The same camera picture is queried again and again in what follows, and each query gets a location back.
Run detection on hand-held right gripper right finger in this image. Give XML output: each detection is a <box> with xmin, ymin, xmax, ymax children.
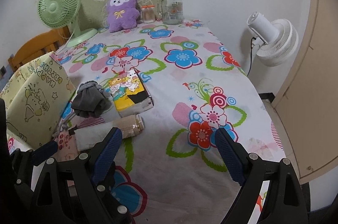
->
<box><xmin>214</xmin><ymin>127</ymin><xmax>309</xmax><ymax>224</ymax></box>

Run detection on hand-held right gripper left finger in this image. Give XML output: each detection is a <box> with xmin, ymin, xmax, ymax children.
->
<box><xmin>30</xmin><ymin>127</ymin><xmax>132</xmax><ymax>224</ymax></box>

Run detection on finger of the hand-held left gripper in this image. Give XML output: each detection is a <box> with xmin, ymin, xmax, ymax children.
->
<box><xmin>30</xmin><ymin>141</ymin><xmax>59</xmax><ymax>165</ymax></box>
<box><xmin>11</xmin><ymin>149</ymin><xmax>40</xmax><ymax>187</ymax></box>

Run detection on pink cartoon packet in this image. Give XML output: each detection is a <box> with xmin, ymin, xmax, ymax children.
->
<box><xmin>55</xmin><ymin>130</ymin><xmax>80</xmax><ymax>162</ymax></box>

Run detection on white cloth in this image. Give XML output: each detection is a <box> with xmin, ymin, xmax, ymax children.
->
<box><xmin>75</xmin><ymin>121</ymin><xmax>124</xmax><ymax>152</ymax></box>

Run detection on striped cloth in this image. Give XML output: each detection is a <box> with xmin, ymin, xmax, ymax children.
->
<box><xmin>78</xmin><ymin>117</ymin><xmax>106</xmax><ymax>126</ymax></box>

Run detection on beige cloth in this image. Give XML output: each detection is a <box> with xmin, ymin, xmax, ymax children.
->
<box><xmin>106</xmin><ymin>114</ymin><xmax>145</xmax><ymax>138</ymax></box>

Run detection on grey socks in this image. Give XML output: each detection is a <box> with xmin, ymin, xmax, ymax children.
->
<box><xmin>71</xmin><ymin>80</ymin><xmax>113</xmax><ymax>118</ymax></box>

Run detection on yellow patterned box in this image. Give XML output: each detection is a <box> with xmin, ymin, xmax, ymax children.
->
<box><xmin>0</xmin><ymin>52</ymin><xmax>77</xmax><ymax>149</ymax></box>

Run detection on yellow cartoon tissue packet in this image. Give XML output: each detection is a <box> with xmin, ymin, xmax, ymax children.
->
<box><xmin>108</xmin><ymin>69</ymin><xmax>154</xmax><ymax>118</ymax></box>

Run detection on floral tablecloth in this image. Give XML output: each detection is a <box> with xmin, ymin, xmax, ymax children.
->
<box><xmin>5</xmin><ymin>19</ymin><xmax>287</xmax><ymax>224</ymax></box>

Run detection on beige door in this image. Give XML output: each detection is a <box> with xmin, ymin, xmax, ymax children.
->
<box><xmin>272</xmin><ymin>0</ymin><xmax>338</xmax><ymax>185</ymax></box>

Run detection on white standing fan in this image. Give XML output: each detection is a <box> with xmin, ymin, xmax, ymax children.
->
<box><xmin>247</xmin><ymin>12</ymin><xmax>299</xmax><ymax>67</ymax></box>

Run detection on purple plush toy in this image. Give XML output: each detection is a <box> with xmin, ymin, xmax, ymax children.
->
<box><xmin>106</xmin><ymin>0</ymin><xmax>140</xmax><ymax>33</ymax></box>

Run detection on toothpick jar with orange lid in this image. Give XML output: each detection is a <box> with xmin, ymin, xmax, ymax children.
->
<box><xmin>141</xmin><ymin>4</ymin><xmax>156</xmax><ymax>23</ymax></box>

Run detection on green desk fan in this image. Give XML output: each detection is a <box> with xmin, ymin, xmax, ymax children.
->
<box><xmin>38</xmin><ymin>0</ymin><xmax>98</xmax><ymax>48</ymax></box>

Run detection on glass jar with green lid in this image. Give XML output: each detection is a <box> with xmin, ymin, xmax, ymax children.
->
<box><xmin>158</xmin><ymin>0</ymin><xmax>183</xmax><ymax>25</ymax></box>

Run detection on black fan cable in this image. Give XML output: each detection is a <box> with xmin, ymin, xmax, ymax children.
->
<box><xmin>248</xmin><ymin>37</ymin><xmax>257</xmax><ymax>77</ymax></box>

